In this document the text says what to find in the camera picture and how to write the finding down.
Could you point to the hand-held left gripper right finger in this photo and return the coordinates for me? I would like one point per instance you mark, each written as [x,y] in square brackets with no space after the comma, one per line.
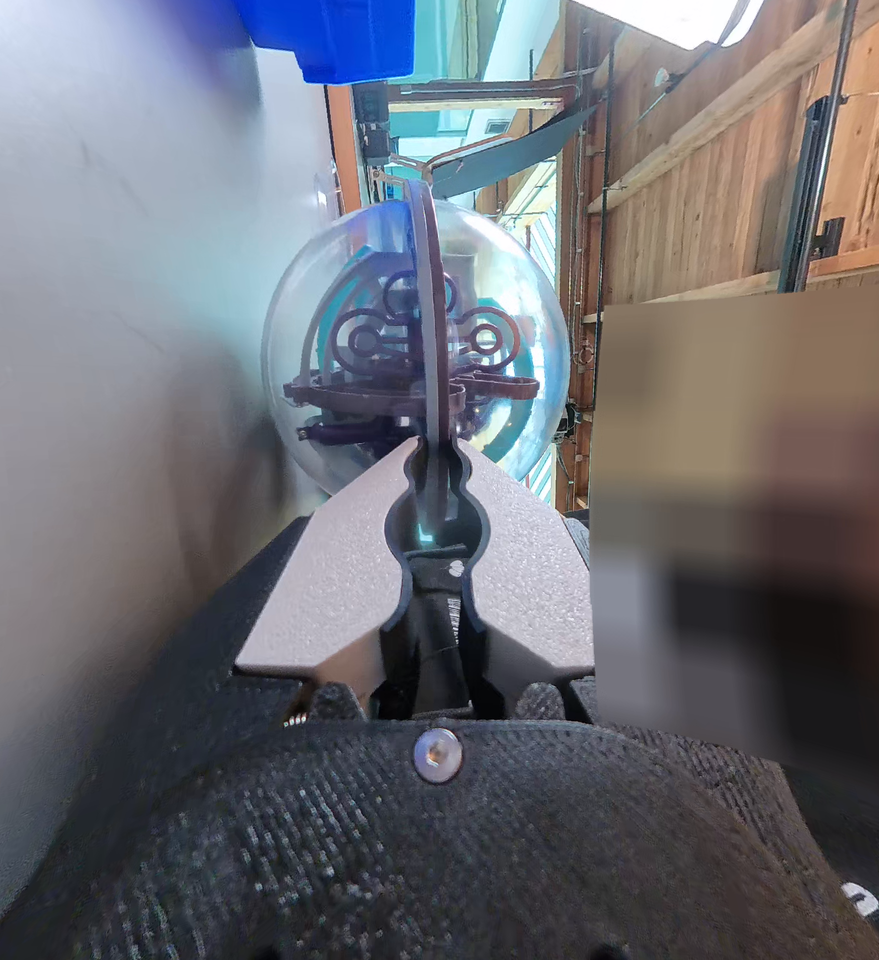
[537,600]

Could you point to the person's black printed hoodie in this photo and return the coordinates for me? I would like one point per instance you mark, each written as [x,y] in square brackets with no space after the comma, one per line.
[439,637]

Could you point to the blue plastic bin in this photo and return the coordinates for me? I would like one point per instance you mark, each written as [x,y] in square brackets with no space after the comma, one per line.
[334,37]

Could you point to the black power box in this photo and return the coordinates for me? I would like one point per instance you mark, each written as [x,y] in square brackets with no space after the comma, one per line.
[376,144]
[370,103]

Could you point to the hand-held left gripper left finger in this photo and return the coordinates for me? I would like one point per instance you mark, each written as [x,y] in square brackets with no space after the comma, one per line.
[319,592]

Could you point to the clear maze ball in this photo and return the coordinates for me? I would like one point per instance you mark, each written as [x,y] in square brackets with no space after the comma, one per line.
[312,300]

